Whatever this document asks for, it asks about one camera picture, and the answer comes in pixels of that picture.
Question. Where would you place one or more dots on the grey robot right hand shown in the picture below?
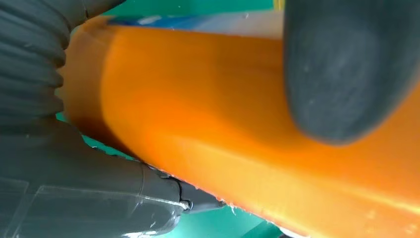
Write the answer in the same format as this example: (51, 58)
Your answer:
(82, 197)

